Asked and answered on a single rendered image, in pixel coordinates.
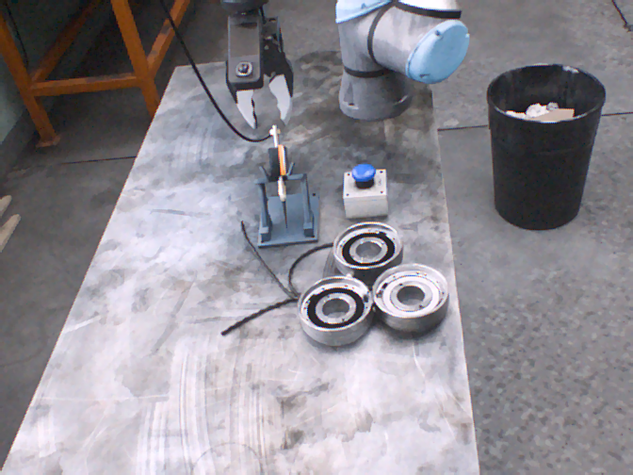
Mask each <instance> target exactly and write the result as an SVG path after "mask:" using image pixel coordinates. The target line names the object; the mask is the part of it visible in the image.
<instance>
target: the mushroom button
mask: <svg viewBox="0 0 633 475"><path fill-rule="evenodd" d="M375 175H376V170H375V168H374V167H373V166H371V165H369V164H360V165H358V166H356V167H354V168H353V170H352V172H351V176H352V178H353V179H354V180H356V181H359V182H361V183H362V184H366V183H367V182H368V181H369V180H371V179H372V178H374V176H375Z"/></svg>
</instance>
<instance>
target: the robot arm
mask: <svg viewBox="0 0 633 475"><path fill-rule="evenodd" d="M268 1H269V0H220V2H221V6H222V8H224V9H226V10H229V11H235V14H231V15H229V17H228V52H227V53H228V58H227V59H226V62H225V63H226V67H227V70H226V84H227V87H228V90H229V92H230V93H231V95H232V96H233V99H234V100H235V103H236V104H237V106H238V108H239V110H240V112H241V113H242V115H243V116H244V118H245V119H246V121H247V122H248V123H249V124H250V125H251V126H252V128H253V129H257V116H256V114H255V112H254V106H255V103H254V101H253V99H252V97H253V94H254V90H259V89H262V88H263V86H264V74H265V75H266V76H267V77H271V73H273V72H275V74H274V75H273V76H272V77H271V78H270V80H269V88H270V91H271V92H272V93H273V94H274V95H275V96H276V98H277V108H279V109H280V111H281V121H282V122H283V124H284V125H288V123H289V120H290V117H291V113H292V100H293V84H294V72H293V67H292V64H291V62H290V61H289V60H288V59H287V58H286V54H285V52H284V42H283V37H282V31H281V27H280V21H279V16H275V17H268V16H267V12H266V6H265V4H266V3H267V2H268ZM462 10H463V7H462V5H461V3H460V2H459V0H338V2H337V5H336V16H337V19H336V22H337V24H338V32H339V39H340V46H341V53H342V60H343V67H344V72H343V77H342V82H341V87H340V91H339V104H340V108H341V110H342V111H343V113H345V114H346V115H347V116H349V117H351V118H353V119H357V120H362V121H377V120H384V119H388V118H391V117H394V116H397V115H398V114H400V113H402V112H403V111H405V110H406V109H407V108H408V107H409V106H410V105H411V103H412V101H413V88H412V85H411V82H410V80H409V78H410V79H412V80H414V81H420V82H423V83H426V84H436V83H440V82H442V81H444V80H446V79H447V78H449V77H450V76H451V75H452V73H453V72H455V71H456V70H457V69H458V68H459V66H460V65H461V63H462V62H463V59H464V57H465V54H466V52H467V48H468V44H469V34H468V33H467V32H468V30H467V28H466V26H465V25H464V24H463V23H462V22H461V21H460V19H461V14H462ZM272 21H275V23H274V22H272ZM279 47H281V50H280V48H279ZM408 77H409V78H408Z"/></svg>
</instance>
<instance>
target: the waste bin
mask: <svg viewBox="0 0 633 475"><path fill-rule="evenodd" d="M486 100H487V104H488V122H489V130H490V133H491V147H492V162H493V178H494V193H495V208H496V210H497V212H498V213H499V215H500V216H501V217H502V218H503V219H505V220H506V221H508V222H510V223H512V224H515V225H517V226H520V227H524V228H528V229H550V228H555V227H558V226H561V225H564V224H565V223H567V222H569V221H571V220H572V219H573V218H574V217H575V216H576V215H577V213H578V211H579V209H580V205H581V201H582V196H583V191H584V188H585V183H586V178H587V174H588V169H589V166H590V161H591V156H592V148H593V145H594V140H595V136H596V134H597V129H598V125H599V123H600V118H601V113H602V108H603V106H604V104H605V101H606V90H605V88H604V86H603V84H602V83H601V82H600V81H599V80H598V79H597V78H596V77H594V76H593V75H592V74H590V73H588V72H586V71H584V70H582V69H579V68H577V67H573V66H569V65H563V64H555V63H539V64H529V65H524V66H520V67H516V68H513V69H510V70H508V71H506V72H504V73H502V74H500V75H498V76H497V77H496V78H495V79H493V81H492V82H491V83H490V84H489V87H488V89H487V91H486ZM550 103H553V104H555V103H556V104H558V108H559V109H573V110H574V113H573V118H571V119H566V120H559V121H532V120H527V119H522V118H518V117H515V116H512V115H510V114H508V113H506V112H508V111H512V112H515V113H520V114H521V113H524V114H525V115H526V112H527V111H528V109H529V107H530V106H534V105H537V104H539V105H540V106H546V108H547V106H548V105H549V104H550Z"/></svg>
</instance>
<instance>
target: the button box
mask: <svg viewBox="0 0 633 475"><path fill-rule="evenodd" d="M344 205H345V210H346V217H347V219H356V218H369V217H382V216H388V190H387V181H386V171H385V170H378V171H376V175H375V176H374V178H372V179H371V180H369V181H368V182H367V183H366V184H362V183H361V182H359V181H356V180H354V179H353V178H352V176H351V172H345V180H344Z"/></svg>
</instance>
